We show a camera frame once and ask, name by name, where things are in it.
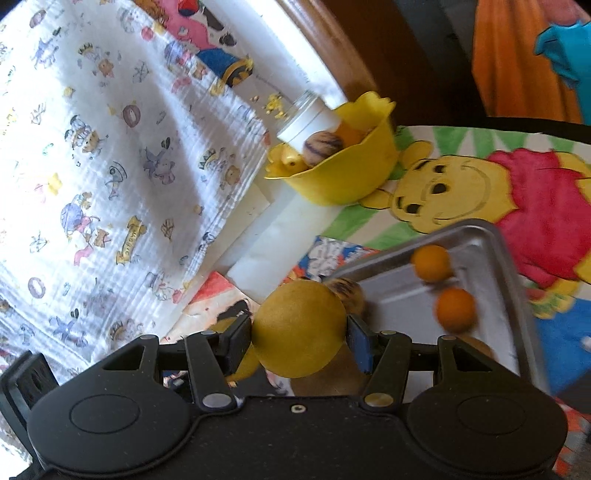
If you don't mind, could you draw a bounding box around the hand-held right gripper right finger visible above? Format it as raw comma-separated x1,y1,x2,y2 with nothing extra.
346,320,496,411

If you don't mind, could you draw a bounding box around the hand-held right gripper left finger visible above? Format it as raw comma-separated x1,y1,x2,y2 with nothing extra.
98,313,254,413

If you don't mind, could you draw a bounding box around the large striped melon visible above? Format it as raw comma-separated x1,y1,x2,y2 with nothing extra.
323,277,368,319

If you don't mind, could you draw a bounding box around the round yellow fruit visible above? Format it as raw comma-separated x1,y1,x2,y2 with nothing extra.
252,280,349,377

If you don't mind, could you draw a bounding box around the small orange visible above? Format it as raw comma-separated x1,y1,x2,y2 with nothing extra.
411,244,453,283
435,287,477,333

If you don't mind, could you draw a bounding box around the grey metal tray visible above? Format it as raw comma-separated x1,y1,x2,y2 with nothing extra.
323,219,552,398

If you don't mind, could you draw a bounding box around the colourful cartoon drawing sheet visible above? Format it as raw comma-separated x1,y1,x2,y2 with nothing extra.
161,233,384,398

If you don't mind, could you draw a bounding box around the yellow bowl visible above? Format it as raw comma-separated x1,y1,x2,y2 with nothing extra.
264,91,399,206

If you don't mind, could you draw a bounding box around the yellow orange fruit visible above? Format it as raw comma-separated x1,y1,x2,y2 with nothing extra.
335,121,370,146

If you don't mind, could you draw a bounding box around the white cartoon printed blanket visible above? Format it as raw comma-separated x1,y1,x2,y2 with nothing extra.
0,0,278,398

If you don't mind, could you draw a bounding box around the white jar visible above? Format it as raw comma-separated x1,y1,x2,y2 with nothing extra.
276,90,342,151

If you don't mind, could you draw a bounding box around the yellow flower sprig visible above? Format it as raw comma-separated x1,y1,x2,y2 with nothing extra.
252,90,287,116

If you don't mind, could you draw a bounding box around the black door panel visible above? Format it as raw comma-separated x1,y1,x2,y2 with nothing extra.
369,0,481,127

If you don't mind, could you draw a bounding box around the cartoon wall sticker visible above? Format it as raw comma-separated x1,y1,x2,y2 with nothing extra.
154,0,254,88

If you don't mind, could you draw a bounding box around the brown wooden frame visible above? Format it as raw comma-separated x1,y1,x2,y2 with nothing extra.
277,0,384,102

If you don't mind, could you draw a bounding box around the wall poster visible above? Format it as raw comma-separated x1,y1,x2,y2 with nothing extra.
471,0,591,125

